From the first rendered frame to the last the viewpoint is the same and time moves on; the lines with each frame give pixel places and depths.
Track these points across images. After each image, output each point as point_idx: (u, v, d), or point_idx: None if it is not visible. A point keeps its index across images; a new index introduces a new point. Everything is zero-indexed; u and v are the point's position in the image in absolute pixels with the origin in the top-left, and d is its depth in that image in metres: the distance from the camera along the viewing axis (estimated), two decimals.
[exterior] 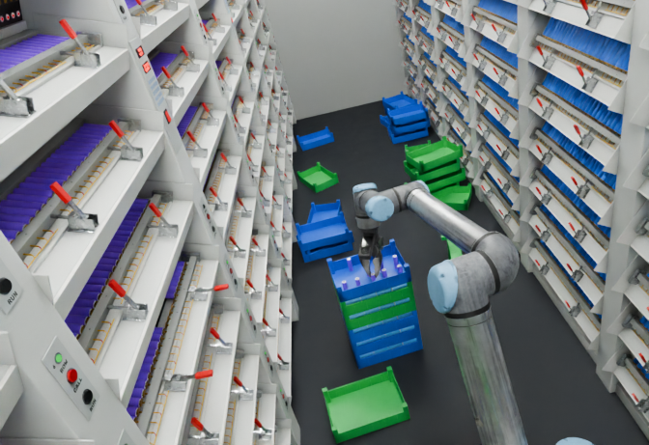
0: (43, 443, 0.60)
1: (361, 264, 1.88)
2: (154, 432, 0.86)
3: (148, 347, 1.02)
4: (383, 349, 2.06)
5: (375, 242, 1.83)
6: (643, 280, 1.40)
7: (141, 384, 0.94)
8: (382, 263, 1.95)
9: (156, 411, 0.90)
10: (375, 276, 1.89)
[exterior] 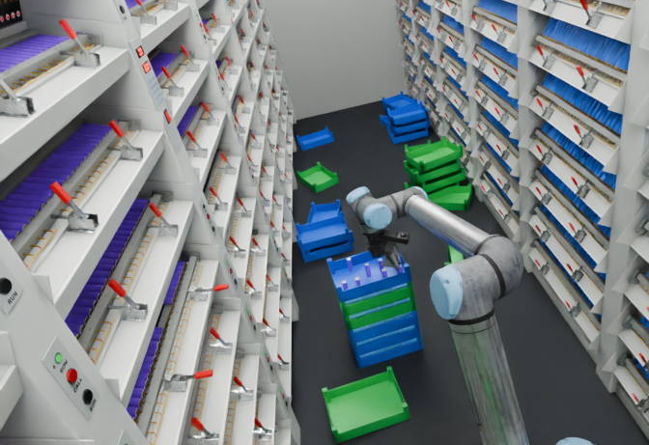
0: (43, 443, 0.60)
1: (393, 263, 1.84)
2: (154, 432, 0.86)
3: (148, 347, 1.02)
4: (383, 349, 2.06)
5: None
6: (643, 280, 1.40)
7: (141, 384, 0.94)
8: (382, 263, 1.95)
9: (156, 411, 0.90)
10: (165, 296, 1.15)
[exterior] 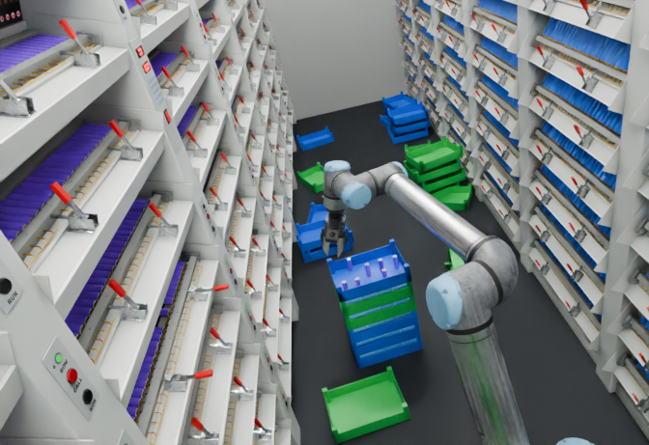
0: (43, 443, 0.60)
1: (321, 242, 1.78)
2: (154, 432, 0.86)
3: (148, 347, 1.02)
4: (383, 349, 2.06)
5: (340, 223, 1.73)
6: (643, 280, 1.40)
7: (141, 384, 0.94)
8: (382, 263, 1.95)
9: (156, 411, 0.90)
10: (165, 296, 1.15)
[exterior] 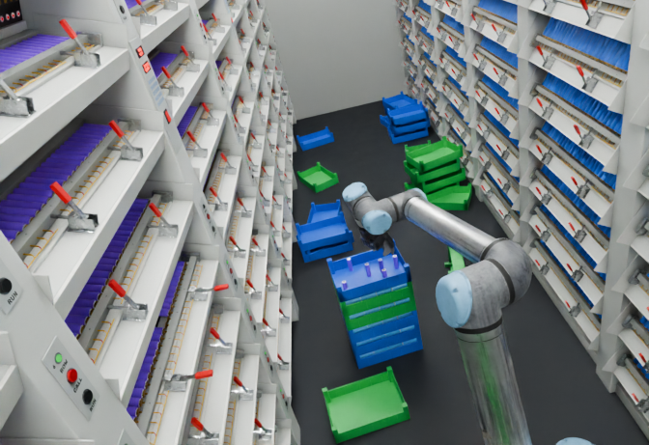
0: (43, 443, 0.60)
1: (393, 244, 1.85)
2: (154, 432, 0.86)
3: (148, 347, 1.02)
4: (383, 349, 2.06)
5: None
6: (643, 280, 1.40)
7: (141, 384, 0.94)
8: (382, 263, 1.95)
9: (156, 411, 0.90)
10: (165, 296, 1.16)
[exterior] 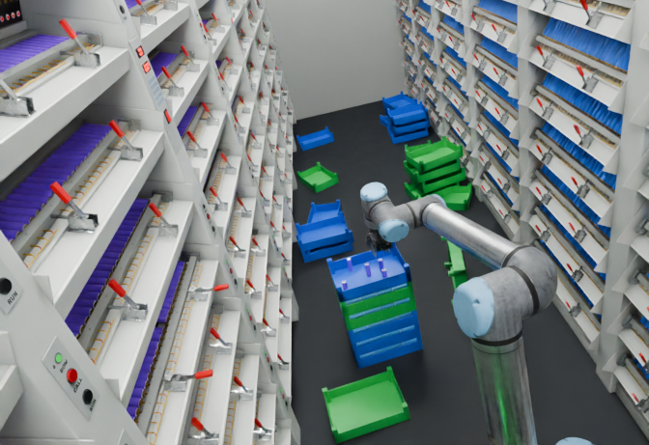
0: (43, 443, 0.60)
1: None
2: (154, 432, 0.86)
3: (148, 347, 1.02)
4: (383, 349, 2.06)
5: (371, 231, 1.78)
6: (643, 280, 1.40)
7: (141, 384, 0.94)
8: (382, 263, 1.95)
9: (156, 411, 0.90)
10: (165, 296, 1.16)
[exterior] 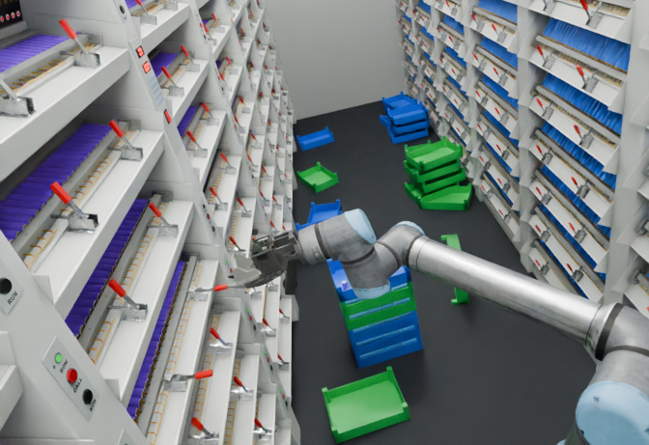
0: (43, 443, 0.60)
1: (250, 287, 1.14)
2: (154, 432, 0.86)
3: (148, 347, 1.02)
4: (383, 349, 2.06)
5: None
6: (643, 280, 1.40)
7: (141, 384, 0.94)
8: (156, 323, 1.08)
9: (156, 411, 0.90)
10: (165, 296, 1.16)
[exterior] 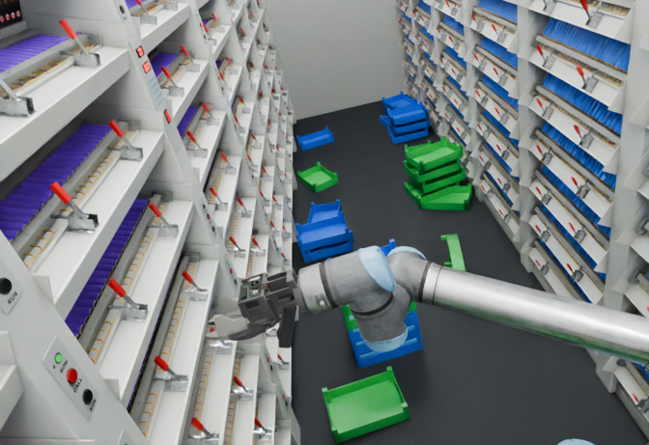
0: (43, 443, 0.60)
1: (236, 340, 0.90)
2: (142, 432, 0.86)
3: None
4: None
5: None
6: (643, 280, 1.40)
7: None
8: None
9: (156, 411, 0.90)
10: None
